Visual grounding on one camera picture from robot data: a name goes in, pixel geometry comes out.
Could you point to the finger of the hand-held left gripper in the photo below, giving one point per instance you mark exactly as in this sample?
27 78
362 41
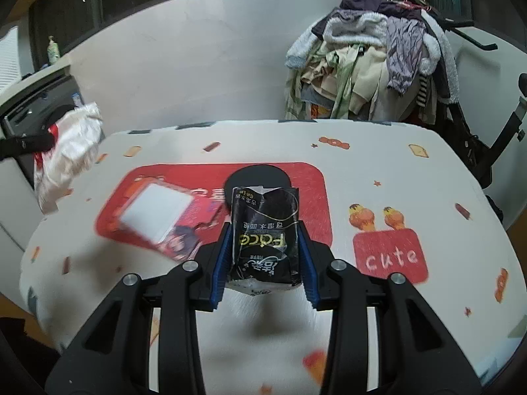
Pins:
24 146

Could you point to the dark grey washing machine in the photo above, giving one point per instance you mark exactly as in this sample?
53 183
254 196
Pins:
33 103

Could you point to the white plastic bag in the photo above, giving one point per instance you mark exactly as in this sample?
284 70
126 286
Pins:
70 152

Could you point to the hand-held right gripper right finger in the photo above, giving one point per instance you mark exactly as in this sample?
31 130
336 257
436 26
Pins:
308 267

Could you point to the pile of clothes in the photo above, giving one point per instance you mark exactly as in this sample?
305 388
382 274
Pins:
370 57

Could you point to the black exercise bike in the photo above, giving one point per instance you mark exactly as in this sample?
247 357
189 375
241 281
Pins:
465 140

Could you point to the black round lid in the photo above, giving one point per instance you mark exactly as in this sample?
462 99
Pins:
255 177

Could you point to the red card with white panel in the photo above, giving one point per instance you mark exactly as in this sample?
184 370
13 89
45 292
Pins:
156 210

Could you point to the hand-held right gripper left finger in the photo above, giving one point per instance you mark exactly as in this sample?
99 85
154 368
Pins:
218 267

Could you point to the black tissue packet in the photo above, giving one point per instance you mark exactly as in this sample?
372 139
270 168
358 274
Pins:
263 238

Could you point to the white ribbed panel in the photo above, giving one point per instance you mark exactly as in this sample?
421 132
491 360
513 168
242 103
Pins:
8 57

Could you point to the pale pump bottle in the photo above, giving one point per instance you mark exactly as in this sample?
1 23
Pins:
53 53

